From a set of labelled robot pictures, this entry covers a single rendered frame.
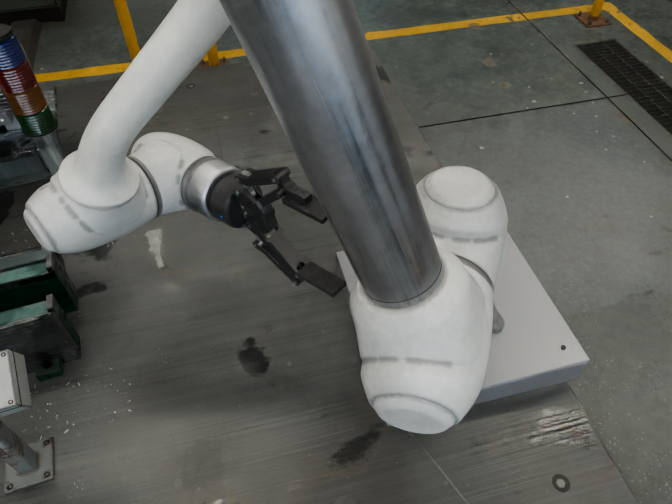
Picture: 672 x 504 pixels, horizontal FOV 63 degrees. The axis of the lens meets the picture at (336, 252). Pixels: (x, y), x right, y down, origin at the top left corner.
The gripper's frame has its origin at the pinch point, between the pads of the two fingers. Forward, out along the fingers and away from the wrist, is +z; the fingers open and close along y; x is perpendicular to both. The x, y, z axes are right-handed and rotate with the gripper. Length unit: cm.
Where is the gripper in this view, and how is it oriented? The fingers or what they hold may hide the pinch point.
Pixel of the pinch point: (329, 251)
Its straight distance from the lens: 72.0
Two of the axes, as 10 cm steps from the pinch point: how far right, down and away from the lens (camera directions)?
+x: -6.5, 5.7, -5.0
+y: 0.9, 7.1, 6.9
